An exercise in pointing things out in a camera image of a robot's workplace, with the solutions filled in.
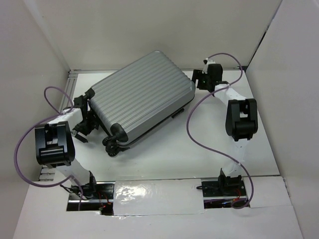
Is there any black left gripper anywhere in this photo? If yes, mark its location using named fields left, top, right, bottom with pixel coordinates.
left=71, top=115, right=100, bottom=142

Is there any dark grey hardshell suitcase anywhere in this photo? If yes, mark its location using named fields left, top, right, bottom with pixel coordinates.
left=85, top=50, right=195, bottom=157

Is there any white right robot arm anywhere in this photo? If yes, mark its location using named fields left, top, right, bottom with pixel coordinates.
left=192, top=60, right=258, bottom=195

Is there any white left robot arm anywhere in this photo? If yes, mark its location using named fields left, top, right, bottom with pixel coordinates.
left=34, top=96, right=98, bottom=199

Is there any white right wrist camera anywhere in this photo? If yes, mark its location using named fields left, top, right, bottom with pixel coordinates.
left=202, top=58, right=209, bottom=74

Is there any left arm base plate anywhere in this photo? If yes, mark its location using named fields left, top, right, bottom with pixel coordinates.
left=62, top=182, right=115, bottom=216

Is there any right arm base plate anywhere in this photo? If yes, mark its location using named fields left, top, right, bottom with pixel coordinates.
left=196, top=180, right=248, bottom=209

